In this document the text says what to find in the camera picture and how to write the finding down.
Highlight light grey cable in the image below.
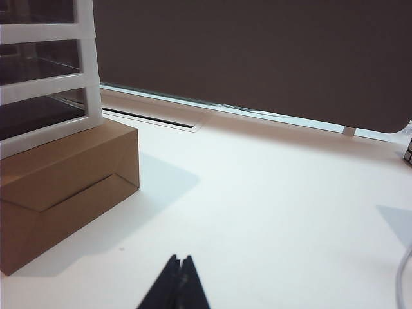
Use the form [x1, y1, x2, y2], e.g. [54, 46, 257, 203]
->
[397, 246, 412, 309]

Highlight grey-brown desk partition panel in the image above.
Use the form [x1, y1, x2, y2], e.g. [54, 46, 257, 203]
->
[92, 0, 412, 135]

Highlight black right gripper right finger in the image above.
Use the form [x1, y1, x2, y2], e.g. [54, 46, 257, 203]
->
[180, 254, 212, 309]

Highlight brown cardboard box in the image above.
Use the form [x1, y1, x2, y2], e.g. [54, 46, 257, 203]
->
[0, 121, 142, 277]

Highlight white plastic drawer cabinet frame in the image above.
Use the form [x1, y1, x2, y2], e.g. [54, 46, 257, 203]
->
[0, 0, 104, 161]

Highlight black Rubik's cube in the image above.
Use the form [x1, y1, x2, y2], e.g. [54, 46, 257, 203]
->
[402, 138, 412, 167]

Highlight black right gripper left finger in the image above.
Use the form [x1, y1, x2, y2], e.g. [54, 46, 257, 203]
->
[136, 254, 183, 309]

